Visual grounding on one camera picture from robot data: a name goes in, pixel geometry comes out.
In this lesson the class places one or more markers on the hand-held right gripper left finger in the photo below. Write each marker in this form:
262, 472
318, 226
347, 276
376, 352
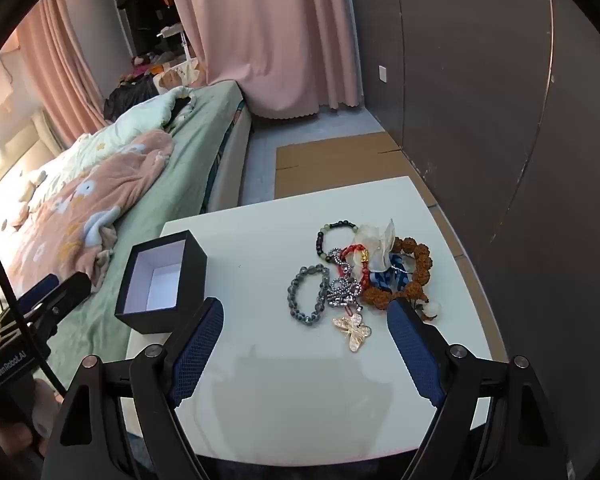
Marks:
195, 355

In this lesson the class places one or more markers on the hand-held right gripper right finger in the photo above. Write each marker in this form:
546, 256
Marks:
415, 355

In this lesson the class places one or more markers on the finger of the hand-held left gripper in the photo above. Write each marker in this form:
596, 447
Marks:
35, 294
72, 286

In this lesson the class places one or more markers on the gold butterfly pendant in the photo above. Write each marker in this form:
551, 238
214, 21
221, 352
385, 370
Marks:
352, 332

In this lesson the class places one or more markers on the black gift box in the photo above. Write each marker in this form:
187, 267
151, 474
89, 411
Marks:
190, 270

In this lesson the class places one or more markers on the clear plastic bag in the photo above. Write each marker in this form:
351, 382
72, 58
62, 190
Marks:
375, 245

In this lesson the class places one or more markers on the person's left hand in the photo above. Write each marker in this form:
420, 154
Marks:
42, 405

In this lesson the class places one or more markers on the pink floral blanket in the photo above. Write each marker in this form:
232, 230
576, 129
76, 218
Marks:
95, 185

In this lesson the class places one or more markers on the pale green quilt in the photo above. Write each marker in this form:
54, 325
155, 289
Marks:
140, 115

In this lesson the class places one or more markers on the green bed sheet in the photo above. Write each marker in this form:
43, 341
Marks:
200, 135

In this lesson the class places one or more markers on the dark clothing pile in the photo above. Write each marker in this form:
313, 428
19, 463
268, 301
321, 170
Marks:
130, 96

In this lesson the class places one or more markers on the narrow pink curtain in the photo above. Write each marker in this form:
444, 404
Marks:
65, 70

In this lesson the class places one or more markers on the wide pink curtain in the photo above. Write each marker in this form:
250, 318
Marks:
270, 35

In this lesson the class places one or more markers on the white wall socket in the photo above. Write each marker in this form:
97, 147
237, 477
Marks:
383, 74

